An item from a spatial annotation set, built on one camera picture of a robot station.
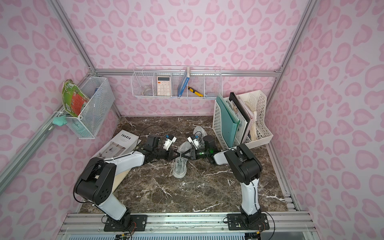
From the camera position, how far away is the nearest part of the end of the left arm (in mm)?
721

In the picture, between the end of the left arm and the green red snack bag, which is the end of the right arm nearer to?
the end of the left arm

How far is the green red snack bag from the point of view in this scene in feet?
2.26
